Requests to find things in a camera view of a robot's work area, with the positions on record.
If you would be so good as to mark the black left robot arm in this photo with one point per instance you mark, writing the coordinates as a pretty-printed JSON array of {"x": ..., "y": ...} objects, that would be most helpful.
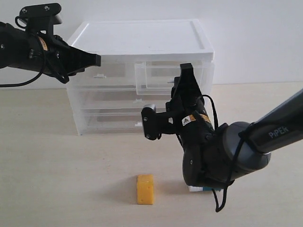
[{"x": 11, "y": 50}]

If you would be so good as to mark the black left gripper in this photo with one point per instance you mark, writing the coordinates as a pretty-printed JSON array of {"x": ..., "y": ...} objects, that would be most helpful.
[{"x": 53, "y": 57}]

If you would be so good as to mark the translucent middle wide drawer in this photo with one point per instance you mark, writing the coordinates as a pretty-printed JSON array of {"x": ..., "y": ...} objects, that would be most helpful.
[{"x": 106, "y": 99}]

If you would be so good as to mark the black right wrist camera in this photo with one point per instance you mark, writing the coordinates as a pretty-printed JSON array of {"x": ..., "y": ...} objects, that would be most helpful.
[{"x": 155, "y": 124}]

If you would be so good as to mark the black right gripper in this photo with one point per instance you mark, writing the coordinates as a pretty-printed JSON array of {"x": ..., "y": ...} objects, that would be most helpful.
[{"x": 192, "y": 125}]

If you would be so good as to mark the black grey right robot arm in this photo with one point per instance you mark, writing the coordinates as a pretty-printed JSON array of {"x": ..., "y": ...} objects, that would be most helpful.
[{"x": 216, "y": 155}]

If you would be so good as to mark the white plastic drawer cabinet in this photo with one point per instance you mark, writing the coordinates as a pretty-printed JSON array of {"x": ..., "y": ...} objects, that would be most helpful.
[{"x": 139, "y": 61}]

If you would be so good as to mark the translucent bottom wide drawer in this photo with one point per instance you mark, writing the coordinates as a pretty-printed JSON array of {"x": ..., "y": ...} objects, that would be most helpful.
[{"x": 93, "y": 121}]

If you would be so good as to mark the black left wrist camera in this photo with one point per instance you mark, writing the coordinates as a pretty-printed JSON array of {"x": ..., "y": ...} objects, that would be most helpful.
[{"x": 38, "y": 18}]

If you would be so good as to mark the yellow cheese block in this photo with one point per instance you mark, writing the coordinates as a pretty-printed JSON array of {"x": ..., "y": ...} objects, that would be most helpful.
[{"x": 145, "y": 189}]

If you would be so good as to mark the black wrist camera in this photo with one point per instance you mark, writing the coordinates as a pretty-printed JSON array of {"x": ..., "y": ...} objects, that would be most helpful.
[
  {"x": 155, "y": 124},
  {"x": 38, "y": 18}
]

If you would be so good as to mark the translucent wide drawer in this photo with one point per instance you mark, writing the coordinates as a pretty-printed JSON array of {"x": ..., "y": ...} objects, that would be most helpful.
[
  {"x": 93, "y": 121},
  {"x": 106, "y": 99}
]

